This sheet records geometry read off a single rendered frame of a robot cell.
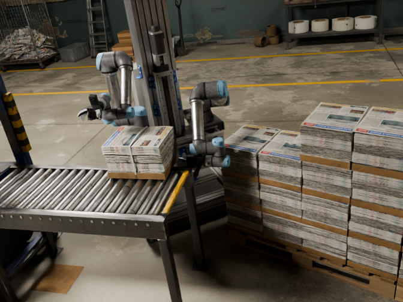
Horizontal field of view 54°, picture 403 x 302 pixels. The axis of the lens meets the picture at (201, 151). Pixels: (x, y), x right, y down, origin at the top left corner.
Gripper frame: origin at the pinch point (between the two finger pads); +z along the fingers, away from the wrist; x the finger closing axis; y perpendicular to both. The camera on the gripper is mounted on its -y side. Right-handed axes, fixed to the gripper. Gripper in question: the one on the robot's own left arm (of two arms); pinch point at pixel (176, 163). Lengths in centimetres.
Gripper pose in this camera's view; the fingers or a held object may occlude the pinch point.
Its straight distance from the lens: 259.2
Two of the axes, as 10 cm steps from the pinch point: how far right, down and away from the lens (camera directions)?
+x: -2.4, 4.7, -8.5
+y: -1.2, -8.8, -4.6
